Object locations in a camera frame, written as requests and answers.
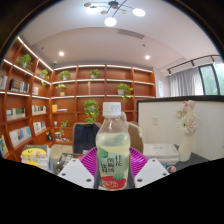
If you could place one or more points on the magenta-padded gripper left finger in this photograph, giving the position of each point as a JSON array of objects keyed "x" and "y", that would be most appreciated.
[{"x": 75, "y": 173}]

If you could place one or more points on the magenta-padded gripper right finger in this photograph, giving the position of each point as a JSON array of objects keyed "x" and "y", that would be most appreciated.
[{"x": 151, "y": 172}]

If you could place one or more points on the clear drink bottle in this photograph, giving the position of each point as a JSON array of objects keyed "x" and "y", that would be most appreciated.
[{"x": 112, "y": 156}]

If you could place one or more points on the stack of dark books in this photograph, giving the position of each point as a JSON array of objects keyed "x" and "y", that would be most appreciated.
[{"x": 65, "y": 160}]

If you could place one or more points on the small colourful printed badge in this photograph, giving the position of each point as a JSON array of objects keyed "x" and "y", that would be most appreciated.
[{"x": 171, "y": 169}]

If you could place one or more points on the dark blue office chair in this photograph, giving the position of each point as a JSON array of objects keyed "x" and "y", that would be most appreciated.
[{"x": 85, "y": 136}]

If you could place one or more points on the tan chair back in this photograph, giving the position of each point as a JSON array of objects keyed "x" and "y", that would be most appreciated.
[{"x": 135, "y": 135}]

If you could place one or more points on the white ceramic vase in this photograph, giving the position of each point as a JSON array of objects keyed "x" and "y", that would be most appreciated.
[{"x": 185, "y": 148}]

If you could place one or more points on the stack of colourful books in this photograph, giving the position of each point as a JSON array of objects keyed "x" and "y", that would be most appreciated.
[{"x": 33, "y": 155}]

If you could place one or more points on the pink and white flower bouquet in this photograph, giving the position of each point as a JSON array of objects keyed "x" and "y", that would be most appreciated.
[{"x": 187, "y": 120}]

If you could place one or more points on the wooden shelf unit with books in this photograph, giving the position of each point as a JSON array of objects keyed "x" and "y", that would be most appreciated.
[{"x": 66, "y": 106}]

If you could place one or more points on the grey curtain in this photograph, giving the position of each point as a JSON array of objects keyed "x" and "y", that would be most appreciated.
[{"x": 185, "y": 82}]

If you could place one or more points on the window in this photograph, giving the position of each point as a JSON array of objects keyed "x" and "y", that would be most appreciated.
[{"x": 211, "y": 80}]

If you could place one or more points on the round recessed ceiling light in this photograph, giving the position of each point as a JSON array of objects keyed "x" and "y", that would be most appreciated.
[
  {"x": 147, "y": 57},
  {"x": 61, "y": 53}
]

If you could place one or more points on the ceiling air vent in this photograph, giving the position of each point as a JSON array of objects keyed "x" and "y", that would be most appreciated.
[{"x": 130, "y": 33}]

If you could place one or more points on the branched ceiling lamp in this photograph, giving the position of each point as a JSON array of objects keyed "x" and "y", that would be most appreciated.
[{"x": 110, "y": 21}]

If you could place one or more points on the white wall socket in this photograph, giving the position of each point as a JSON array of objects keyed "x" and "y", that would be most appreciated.
[{"x": 155, "y": 120}]

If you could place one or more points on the black track light rail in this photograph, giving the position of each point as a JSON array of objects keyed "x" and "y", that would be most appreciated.
[{"x": 191, "y": 62}]

